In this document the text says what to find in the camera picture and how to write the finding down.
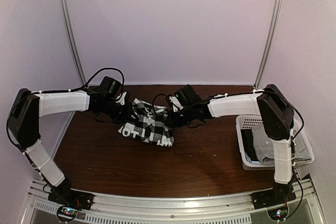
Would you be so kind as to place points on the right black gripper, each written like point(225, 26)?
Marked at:
point(172, 123)

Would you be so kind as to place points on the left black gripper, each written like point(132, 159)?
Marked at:
point(127, 115)

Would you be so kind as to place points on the black white plaid shirt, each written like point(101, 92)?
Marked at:
point(150, 126)

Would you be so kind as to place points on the white plastic laundry basket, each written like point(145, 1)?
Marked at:
point(247, 122)

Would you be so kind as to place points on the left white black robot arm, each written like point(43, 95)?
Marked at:
point(22, 124)

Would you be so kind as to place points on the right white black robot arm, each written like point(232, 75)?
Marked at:
point(276, 112)

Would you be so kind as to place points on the black folded shirt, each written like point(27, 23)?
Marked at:
point(248, 143)

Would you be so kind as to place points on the grey button shirt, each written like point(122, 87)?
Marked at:
point(265, 151)

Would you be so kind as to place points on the left circuit board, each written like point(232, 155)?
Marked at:
point(65, 213)

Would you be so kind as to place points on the circuit board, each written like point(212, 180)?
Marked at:
point(65, 213)
point(278, 214)

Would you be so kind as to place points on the right circuit board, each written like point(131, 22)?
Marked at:
point(278, 214)

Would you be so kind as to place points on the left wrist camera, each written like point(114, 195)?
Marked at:
point(123, 98)

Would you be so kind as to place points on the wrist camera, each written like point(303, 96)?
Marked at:
point(123, 98)
point(175, 103)

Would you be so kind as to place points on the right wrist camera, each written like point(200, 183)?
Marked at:
point(175, 103)

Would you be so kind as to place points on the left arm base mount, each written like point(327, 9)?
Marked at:
point(72, 198)

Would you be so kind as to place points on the left aluminium frame post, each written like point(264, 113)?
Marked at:
point(71, 41)

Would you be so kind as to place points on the aluminium frame post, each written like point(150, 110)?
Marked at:
point(276, 10)
point(71, 41)

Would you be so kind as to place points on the front aluminium rail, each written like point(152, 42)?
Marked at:
point(231, 208)

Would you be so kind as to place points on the right aluminium frame post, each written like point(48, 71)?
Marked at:
point(276, 10)

